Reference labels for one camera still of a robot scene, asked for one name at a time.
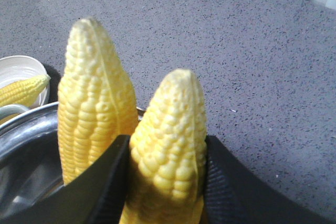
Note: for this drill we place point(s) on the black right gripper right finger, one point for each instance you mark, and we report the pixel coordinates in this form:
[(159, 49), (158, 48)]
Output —
[(233, 194)]

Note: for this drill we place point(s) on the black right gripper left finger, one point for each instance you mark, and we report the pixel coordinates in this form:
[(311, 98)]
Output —
[(84, 192)]

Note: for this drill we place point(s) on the yellow corn cob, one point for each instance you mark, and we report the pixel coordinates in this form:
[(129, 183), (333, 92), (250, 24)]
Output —
[(96, 98), (24, 92), (168, 155)]

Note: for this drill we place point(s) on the cream white plate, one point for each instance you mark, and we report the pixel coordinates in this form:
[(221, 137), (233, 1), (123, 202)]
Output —
[(15, 68)]

